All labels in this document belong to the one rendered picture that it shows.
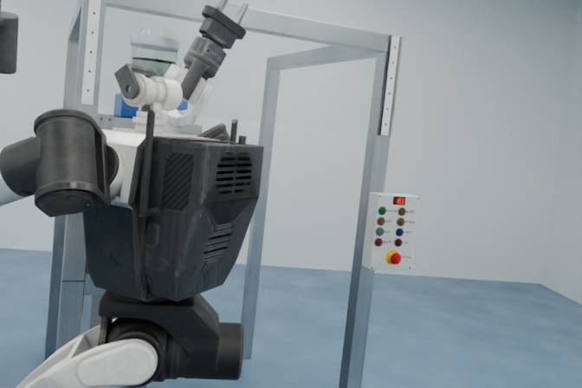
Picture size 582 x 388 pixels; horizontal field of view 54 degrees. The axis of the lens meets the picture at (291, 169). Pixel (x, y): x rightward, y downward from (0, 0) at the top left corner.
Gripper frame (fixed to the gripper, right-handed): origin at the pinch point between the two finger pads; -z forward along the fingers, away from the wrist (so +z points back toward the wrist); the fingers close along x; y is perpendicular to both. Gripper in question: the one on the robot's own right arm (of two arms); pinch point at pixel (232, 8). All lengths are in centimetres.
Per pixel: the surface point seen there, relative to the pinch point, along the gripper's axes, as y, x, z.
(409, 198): 3, -91, 16
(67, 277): 22, -5, 85
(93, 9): 30.6, 22.6, 15.7
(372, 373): 67, -195, 97
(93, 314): 38, -25, 99
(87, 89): 27.7, 14.1, 35.7
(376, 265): 2, -91, 41
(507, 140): 210, -385, -109
